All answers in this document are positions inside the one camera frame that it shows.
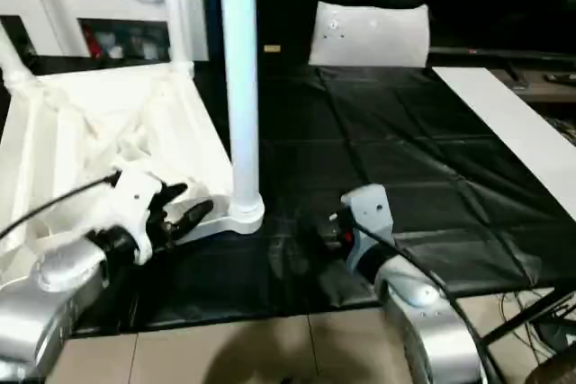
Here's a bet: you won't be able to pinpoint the white plastic table top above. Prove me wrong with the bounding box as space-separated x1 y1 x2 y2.
0 65 267 290

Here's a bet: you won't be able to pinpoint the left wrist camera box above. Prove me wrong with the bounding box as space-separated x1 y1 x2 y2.
108 168 165 266

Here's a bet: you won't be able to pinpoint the white cabinet with glass doors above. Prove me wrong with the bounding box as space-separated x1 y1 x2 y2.
0 0 210 61

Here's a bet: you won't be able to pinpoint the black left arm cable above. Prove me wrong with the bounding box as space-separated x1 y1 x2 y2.
0 173 122 241

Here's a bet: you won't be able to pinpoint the black floor stand bar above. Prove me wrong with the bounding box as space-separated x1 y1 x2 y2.
481 290 576 344

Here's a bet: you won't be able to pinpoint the white plastic bag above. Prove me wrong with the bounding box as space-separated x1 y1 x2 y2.
309 2 431 68

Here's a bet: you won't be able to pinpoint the white plastic table leg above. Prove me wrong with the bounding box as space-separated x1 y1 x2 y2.
219 0 264 214
157 0 196 75
0 20 39 88

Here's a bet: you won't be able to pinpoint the flat white board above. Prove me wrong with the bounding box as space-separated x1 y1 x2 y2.
432 67 576 223

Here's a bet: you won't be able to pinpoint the black floor cables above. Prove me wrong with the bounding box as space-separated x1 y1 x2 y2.
522 299 576 349

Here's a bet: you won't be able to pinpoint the black work mat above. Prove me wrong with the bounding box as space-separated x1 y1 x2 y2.
0 51 576 335

